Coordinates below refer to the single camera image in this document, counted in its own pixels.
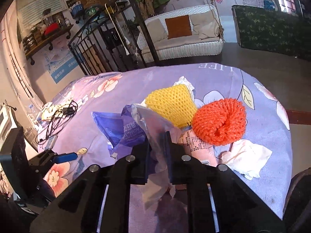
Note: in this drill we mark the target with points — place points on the orange brown cushion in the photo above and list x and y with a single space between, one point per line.
178 26

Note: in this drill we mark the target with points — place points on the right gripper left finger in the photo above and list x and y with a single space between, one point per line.
129 170

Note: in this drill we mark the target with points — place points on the yellow foam fruit net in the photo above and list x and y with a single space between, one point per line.
174 104

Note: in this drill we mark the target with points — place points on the purple plastic wrapper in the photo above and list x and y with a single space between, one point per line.
131 127

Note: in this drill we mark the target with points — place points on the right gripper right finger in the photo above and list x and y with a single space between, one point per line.
183 169

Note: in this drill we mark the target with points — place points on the black trash bin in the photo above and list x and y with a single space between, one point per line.
296 214

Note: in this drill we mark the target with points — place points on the wooden wall shelf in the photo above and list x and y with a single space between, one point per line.
48 41

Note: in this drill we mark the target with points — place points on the pink snack packet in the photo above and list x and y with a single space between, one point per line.
197 148

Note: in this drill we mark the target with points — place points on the white wicker swing sofa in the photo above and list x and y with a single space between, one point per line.
205 40

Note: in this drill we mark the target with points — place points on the purple floral bed sheet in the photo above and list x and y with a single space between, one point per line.
238 204

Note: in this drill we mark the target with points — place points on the orange foam fruit net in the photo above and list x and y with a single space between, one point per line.
221 122

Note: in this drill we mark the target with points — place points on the green patterned mattress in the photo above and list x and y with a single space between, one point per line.
272 31

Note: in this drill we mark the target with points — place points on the white crumpled tissue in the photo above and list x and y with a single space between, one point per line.
246 158

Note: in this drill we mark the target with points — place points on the black metal railing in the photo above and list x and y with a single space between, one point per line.
106 42

